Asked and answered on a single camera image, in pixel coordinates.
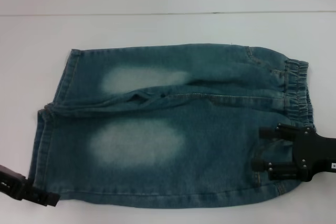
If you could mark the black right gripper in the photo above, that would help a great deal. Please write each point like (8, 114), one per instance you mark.
(312, 155)

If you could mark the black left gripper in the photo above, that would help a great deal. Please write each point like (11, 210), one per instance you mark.
(13, 182)

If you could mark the blue faded denim shorts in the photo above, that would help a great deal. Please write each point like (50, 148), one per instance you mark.
(157, 119)

